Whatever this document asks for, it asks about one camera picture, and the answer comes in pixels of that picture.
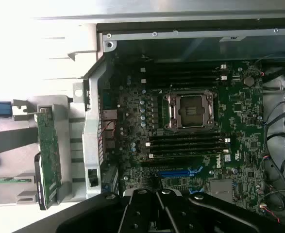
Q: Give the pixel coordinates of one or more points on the green RAM stick bare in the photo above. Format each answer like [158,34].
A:
[8,181]

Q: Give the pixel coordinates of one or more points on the green motherboard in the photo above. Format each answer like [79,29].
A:
[229,116]

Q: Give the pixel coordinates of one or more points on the silver CPU socket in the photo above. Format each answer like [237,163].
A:
[190,110]

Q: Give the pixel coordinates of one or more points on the RAM slot black latches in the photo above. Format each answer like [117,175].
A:
[188,85]
[188,73]
[188,136]
[188,147]

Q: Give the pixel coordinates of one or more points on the long black expansion slot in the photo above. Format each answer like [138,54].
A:
[173,164]

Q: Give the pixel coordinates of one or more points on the silver coin battery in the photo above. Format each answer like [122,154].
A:
[248,81]

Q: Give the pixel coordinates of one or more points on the grey parts rack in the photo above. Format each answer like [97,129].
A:
[69,150]

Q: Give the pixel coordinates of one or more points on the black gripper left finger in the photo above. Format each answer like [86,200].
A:
[137,213]

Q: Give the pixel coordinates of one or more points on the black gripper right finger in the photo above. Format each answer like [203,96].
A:
[205,213]

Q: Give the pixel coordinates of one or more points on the thin socket locking lever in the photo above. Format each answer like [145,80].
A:
[171,89]

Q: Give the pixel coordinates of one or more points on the blue expansion slot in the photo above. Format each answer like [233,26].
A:
[173,173]

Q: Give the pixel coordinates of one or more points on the silver chipset heatsink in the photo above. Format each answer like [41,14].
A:
[221,188]

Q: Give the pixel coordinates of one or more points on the black open PC case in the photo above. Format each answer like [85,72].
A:
[91,109]

